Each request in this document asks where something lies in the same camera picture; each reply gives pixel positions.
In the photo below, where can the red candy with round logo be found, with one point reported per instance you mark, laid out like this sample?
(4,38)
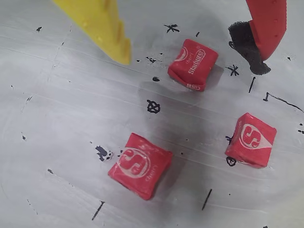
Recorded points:
(140,166)

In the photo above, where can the red candy with brand text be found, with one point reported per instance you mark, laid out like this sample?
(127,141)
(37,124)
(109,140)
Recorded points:
(193,63)

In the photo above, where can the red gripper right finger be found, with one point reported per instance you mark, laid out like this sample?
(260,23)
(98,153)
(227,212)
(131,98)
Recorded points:
(268,23)

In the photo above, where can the white plastic table cover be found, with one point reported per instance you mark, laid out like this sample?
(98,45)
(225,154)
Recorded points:
(59,107)

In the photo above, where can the red candy with triangle logo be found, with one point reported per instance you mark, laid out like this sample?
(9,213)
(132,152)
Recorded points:
(251,140)

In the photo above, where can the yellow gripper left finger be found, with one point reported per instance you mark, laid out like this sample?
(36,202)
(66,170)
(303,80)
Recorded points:
(95,21)

